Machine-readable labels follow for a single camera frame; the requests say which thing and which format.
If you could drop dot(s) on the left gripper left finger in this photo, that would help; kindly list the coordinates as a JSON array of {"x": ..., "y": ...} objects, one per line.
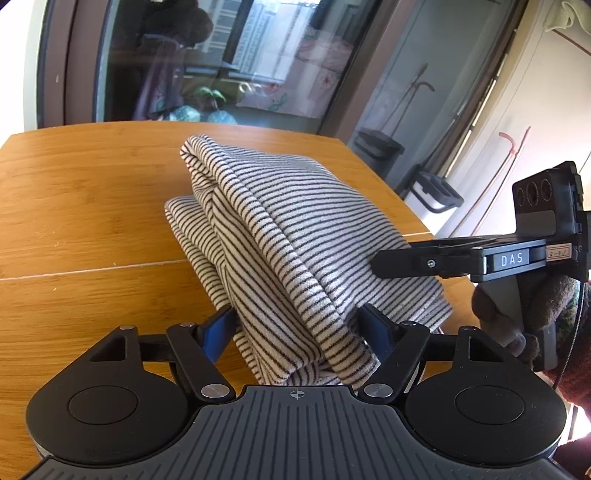
[{"x": 196, "y": 349}]

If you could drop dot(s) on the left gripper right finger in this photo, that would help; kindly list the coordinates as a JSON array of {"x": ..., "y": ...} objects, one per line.
[{"x": 397, "y": 346}]

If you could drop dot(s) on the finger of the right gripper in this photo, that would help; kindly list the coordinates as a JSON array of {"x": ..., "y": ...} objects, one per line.
[{"x": 406, "y": 263}]

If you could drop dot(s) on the black white striped shirt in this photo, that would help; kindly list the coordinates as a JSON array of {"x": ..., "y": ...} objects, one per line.
[{"x": 288, "y": 245}]

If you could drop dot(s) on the right hand brown glove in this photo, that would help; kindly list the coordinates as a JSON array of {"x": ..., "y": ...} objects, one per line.
[{"x": 542, "y": 319}]

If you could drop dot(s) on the red hooked pole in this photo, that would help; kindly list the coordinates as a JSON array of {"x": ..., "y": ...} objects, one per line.
[{"x": 499, "y": 177}]

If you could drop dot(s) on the black dustpan bin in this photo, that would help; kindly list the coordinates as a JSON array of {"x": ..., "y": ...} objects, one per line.
[{"x": 378, "y": 150}]

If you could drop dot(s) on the pink floral hanging cloth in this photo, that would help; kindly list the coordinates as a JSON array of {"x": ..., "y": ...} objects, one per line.
[{"x": 274, "y": 68}]

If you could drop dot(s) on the potted green plant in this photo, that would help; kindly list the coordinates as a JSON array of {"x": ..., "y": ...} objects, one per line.
[{"x": 203, "y": 104}]

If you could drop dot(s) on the long handled broom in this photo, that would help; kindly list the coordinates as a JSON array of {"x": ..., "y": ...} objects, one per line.
[{"x": 408, "y": 97}]

